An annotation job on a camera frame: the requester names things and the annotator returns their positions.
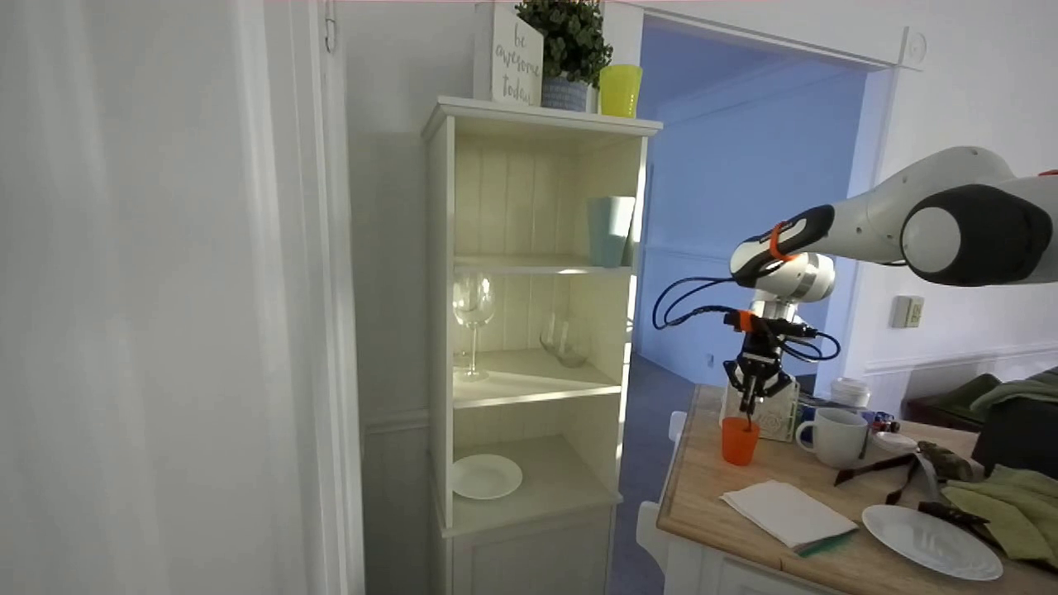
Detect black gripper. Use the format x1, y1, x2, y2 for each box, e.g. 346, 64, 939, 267
720, 309, 801, 423

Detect orange plastic cup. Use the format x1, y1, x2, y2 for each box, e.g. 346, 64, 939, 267
718, 414, 763, 469

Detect white folded towel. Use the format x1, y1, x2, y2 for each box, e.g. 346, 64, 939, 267
718, 474, 861, 552

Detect yellow plastic cup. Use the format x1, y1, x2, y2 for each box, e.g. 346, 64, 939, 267
596, 64, 645, 120

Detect woven beige napkin box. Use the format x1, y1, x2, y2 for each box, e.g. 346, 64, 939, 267
718, 379, 805, 444

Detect white ceramic mug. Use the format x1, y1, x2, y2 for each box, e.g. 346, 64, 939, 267
794, 403, 877, 473

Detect black kitchen tongs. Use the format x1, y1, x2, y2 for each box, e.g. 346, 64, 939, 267
830, 444, 996, 510

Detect white table cabinet base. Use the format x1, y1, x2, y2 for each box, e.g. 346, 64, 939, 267
635, 497, 807, 595

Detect short clear glass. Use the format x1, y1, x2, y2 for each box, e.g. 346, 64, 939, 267
536, 309, 590, 370

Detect teal and white books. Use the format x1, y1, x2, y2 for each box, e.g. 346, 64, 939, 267
590, 191, 641, 271

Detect white plate with pattern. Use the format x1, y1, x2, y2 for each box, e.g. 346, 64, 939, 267
861, 498, 1009, 586

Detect dark green couch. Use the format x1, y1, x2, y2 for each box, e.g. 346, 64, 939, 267
898, 368, 1058, 480

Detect cream wooden bookshelf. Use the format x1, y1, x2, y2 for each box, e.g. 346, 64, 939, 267
419, 93, 665, 595

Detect green cloth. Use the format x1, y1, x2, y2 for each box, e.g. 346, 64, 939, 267
939, 460, 1058, 568

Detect small plain white plate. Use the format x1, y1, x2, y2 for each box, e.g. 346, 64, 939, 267
451, 449, 526, 505

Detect tall clear wine glass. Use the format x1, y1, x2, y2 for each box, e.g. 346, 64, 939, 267
451, 271, 499, 383

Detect white doorway trim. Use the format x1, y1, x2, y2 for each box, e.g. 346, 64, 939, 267
628, 0, 934, 167

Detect green potted plant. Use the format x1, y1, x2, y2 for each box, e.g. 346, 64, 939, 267
512, 0, 614, 116

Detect white lettered sign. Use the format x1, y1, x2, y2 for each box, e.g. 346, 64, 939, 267
487, 2, 546, 108

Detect white door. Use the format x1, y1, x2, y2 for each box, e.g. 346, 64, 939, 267
0, 0, 367, 595

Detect orange arm strap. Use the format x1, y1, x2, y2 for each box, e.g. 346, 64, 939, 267
763, 220, 794, 263

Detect white wall outlet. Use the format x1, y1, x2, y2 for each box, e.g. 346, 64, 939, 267
887, 293, 929, 332

